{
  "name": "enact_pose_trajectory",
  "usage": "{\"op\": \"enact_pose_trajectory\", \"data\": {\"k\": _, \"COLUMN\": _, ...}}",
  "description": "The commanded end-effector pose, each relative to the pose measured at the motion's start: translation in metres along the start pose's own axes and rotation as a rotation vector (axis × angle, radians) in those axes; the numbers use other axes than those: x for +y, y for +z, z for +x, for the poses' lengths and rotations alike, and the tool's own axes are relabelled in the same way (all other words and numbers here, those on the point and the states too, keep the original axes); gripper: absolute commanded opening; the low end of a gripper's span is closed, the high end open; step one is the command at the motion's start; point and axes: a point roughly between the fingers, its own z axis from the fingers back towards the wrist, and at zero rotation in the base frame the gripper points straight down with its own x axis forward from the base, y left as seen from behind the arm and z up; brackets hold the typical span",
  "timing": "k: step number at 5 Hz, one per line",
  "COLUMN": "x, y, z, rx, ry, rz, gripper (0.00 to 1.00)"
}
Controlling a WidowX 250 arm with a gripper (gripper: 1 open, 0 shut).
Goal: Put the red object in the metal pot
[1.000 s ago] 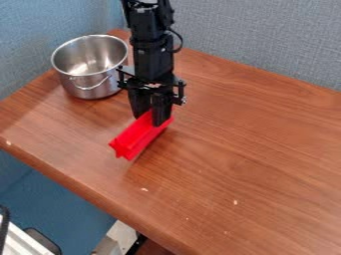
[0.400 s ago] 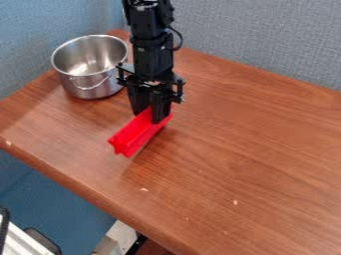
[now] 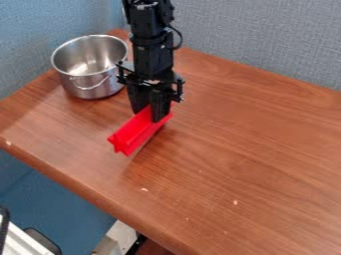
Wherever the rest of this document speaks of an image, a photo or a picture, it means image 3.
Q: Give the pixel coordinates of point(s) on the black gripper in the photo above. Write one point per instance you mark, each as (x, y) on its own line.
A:
(151, 81)

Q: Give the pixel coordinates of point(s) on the red star-profile block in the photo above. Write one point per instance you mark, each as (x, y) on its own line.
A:
(135, 131)

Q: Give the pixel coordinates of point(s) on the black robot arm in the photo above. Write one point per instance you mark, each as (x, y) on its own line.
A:
(149, 17)

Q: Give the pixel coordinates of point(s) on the stainless steel pot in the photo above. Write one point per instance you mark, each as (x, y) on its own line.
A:
(85, 62)

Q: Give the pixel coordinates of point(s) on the white appliance corner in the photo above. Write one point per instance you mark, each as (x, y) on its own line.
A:
(14, 241)

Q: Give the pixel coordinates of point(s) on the white table leg bracket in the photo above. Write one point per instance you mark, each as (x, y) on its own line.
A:
(117, 241)

